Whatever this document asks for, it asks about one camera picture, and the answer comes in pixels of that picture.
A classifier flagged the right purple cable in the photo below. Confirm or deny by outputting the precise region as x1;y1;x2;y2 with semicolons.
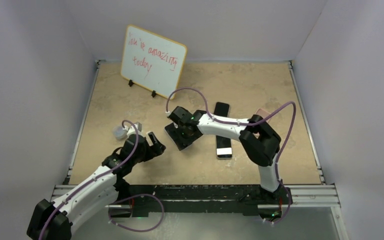
165;87;297;181

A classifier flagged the white whiteboard with yellow frame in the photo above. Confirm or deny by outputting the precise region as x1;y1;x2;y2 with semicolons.
120;24;188;99

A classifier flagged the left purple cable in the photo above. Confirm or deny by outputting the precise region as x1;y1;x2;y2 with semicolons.
37;119;140;240

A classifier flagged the pink phone case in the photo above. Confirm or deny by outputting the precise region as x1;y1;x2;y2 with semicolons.
255;108;271;123

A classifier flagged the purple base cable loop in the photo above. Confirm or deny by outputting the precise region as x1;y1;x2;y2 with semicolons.
107;193;165;233

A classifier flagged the black phone on table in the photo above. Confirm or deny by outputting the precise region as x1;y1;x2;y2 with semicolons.
213;101;230;117

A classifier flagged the black smartphone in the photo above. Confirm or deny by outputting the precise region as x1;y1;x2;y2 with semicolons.
215;135;233;160

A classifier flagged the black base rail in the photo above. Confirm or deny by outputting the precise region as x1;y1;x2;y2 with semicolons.
118;184;293;219

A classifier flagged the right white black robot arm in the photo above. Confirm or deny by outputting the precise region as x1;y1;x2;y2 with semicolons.
164;106;281;204

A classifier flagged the small clear plastic cup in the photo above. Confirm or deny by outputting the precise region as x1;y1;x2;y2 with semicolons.
112;125;129;141

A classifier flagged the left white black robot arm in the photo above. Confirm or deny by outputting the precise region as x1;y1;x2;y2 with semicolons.
26;132;166;240

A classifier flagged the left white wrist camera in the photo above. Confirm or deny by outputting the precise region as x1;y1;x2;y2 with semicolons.
126;122;143;137

